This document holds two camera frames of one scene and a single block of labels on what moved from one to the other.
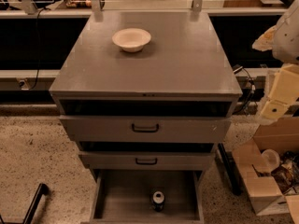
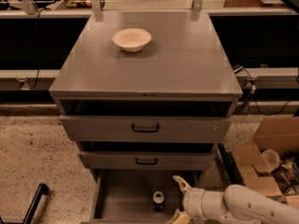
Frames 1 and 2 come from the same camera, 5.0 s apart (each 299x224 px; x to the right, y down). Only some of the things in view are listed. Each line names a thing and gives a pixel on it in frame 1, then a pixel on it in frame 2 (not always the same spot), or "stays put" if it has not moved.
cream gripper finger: x=283 y=92 -> x=183 y=185
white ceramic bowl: x=131 y=39 stays put
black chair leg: x=41 y=190 stays put
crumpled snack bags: x=287 y=174 stays put
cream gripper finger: x=264 y=43 -> x=180 y=217
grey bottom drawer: x=124 y=196 stays put
